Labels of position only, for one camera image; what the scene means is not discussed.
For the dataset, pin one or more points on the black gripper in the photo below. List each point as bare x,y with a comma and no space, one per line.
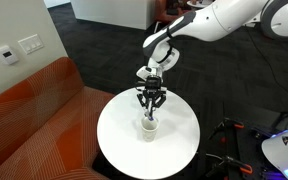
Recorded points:
152,83

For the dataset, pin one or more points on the blue capped grey marker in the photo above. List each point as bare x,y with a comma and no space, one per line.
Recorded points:
149,115

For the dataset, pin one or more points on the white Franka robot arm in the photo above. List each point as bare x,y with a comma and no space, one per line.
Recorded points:
217,16

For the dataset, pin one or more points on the white paper cup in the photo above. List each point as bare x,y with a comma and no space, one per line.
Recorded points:
149,131

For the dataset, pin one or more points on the orange black clamp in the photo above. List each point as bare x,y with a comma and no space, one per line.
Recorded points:
230,125
232,165

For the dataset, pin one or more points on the orange chair white legs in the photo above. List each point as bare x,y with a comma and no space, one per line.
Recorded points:
164,13

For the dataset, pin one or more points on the black robot cart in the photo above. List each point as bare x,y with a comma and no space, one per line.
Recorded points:
234,146

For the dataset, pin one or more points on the white partition counter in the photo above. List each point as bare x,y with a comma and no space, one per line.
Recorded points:
110,13

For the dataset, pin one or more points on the small round white table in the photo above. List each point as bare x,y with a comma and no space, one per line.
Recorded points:
197,3

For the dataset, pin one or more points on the black control box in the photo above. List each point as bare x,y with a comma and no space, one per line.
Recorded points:
262,133

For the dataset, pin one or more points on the orange patterned sofa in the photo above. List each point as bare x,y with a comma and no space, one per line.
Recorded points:
34,126

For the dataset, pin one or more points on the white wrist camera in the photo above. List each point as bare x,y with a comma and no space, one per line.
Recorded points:
144,71

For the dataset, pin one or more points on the white light switch plate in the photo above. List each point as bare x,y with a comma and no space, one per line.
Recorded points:
30,44

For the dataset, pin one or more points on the white wall thermostat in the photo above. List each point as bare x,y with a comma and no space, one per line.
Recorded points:
6,55

